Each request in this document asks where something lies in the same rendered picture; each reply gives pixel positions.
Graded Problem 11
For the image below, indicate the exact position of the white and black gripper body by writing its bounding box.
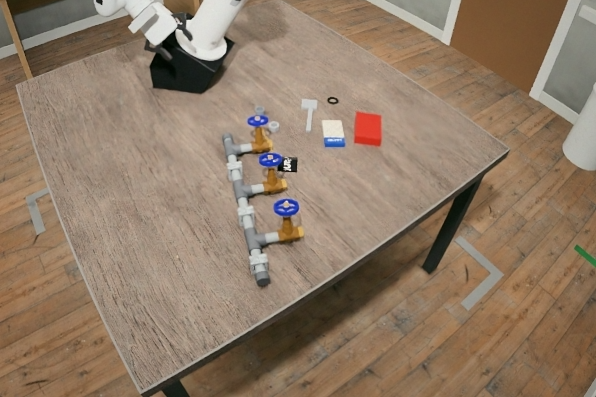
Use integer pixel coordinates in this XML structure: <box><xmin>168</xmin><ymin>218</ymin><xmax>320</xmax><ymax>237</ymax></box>
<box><xmin>140</xmin><ymin>2</ymin><xmax>180</xmax><ymax>45</ymax></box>

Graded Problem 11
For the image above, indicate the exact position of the black tag with gold chain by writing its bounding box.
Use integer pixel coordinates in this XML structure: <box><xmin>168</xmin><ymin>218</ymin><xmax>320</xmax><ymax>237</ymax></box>
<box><xmin>263</xmin><ymin>129</ymin><xmax>298</xmax><ymax>172</ymax></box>

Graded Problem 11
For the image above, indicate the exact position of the grey and white pipe manifold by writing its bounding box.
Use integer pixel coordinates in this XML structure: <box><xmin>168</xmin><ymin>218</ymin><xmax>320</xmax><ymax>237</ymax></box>
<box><xmin>222</xmin><ymin>116</ymin><xmax>304</xmax><ymax>285</ymax></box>

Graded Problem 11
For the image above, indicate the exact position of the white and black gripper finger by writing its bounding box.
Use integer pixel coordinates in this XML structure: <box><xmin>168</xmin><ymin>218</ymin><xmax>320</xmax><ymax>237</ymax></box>
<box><xmin>171</xmin><ymin>12</ymin><xmax>194</xmax><ymax>42</ymax></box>
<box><xmin>144</xmin><ymin>39</ymin><xmax>172</xmax><ymax>61</ymax></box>

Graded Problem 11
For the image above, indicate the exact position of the red block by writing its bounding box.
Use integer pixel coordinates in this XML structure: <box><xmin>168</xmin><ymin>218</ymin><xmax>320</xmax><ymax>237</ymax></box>
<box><xmin>354</xmin><ymin>112</ymin><xmax>381</xmax><ymax>146</ymax></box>

